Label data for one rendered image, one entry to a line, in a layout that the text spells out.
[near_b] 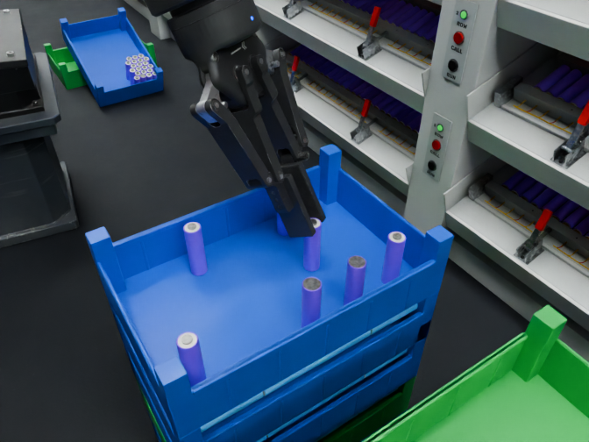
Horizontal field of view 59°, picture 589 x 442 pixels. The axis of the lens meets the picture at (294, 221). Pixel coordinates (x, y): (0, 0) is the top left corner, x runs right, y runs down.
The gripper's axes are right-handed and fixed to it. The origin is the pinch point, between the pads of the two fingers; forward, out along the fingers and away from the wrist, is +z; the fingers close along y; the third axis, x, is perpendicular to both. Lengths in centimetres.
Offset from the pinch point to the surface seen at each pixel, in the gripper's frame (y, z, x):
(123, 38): -86, -17, -110
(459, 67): -42.1, 3.9, 5.9
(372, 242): -6.7, 10.6, 2.5
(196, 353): 18.1, 3.1, -1.5
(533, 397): 5.8, 18.9, 20.1
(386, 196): -53, 33, -20
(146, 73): -73, -6, -93
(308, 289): 8.6, 4.3, 4.3
